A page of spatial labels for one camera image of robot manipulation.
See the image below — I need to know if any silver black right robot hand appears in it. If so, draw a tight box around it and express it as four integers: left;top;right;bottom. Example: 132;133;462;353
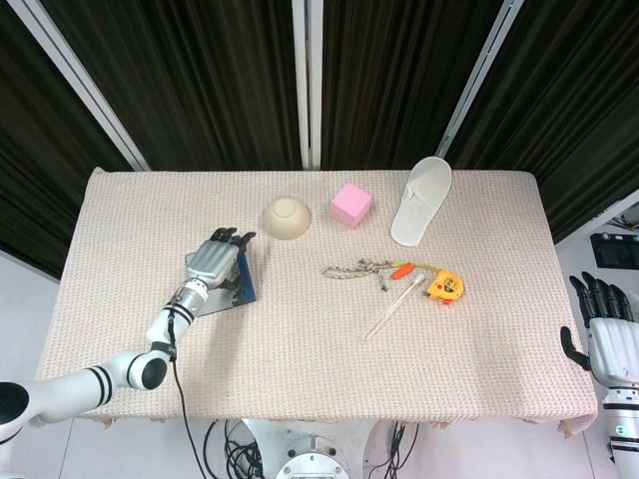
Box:
559;271;639;388

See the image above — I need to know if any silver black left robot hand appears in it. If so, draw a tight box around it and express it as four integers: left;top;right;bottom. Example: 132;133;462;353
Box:
184;227;259;295

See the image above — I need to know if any blue floral glasses case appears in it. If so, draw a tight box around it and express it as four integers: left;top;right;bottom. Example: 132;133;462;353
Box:
184;247;259;316

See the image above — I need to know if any white grey robot base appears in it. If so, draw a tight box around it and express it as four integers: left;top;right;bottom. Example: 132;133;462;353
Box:
239;417;395;479

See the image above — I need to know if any beige upturned bowl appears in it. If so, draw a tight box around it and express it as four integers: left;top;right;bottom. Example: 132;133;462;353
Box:
262;195;313;241

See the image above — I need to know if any black screen device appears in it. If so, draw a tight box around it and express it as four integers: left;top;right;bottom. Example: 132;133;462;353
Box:
589;232;639;271

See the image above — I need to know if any pink white waffle tablecloth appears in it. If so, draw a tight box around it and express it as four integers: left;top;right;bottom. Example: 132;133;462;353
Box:
34;167;599;440

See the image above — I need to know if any pink cube block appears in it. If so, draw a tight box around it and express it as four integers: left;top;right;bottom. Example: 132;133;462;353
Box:
330;182;373;232

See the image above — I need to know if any yellow tape measure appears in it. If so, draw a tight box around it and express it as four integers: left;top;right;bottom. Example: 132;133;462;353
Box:
411;260;464;303

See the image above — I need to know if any black pleated curtain panel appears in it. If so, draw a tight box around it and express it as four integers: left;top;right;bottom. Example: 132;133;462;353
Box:
0;0;136;278
319;0;505;172
42;0;306;172
446;0;639;245

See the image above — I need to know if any clear tube with white cap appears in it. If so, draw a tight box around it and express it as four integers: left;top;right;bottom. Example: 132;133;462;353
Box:
362;271;428;341

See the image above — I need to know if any white disposable slipper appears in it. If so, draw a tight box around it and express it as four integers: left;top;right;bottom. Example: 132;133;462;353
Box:
389;156;453;248

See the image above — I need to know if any braided speckled rope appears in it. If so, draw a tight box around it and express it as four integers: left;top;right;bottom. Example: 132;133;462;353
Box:
321;257;400;291

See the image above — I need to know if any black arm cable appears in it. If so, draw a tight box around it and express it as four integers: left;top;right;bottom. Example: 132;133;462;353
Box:
167;301;202;479

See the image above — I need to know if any black floor cable bundle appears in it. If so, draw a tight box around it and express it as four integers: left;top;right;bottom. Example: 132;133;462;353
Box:
203;418;266;479
368;421;421;479

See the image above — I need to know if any white frame post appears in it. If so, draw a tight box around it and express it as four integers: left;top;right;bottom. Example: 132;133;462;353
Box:
434;0;525;159
292;0;324;170
14;0;151;172

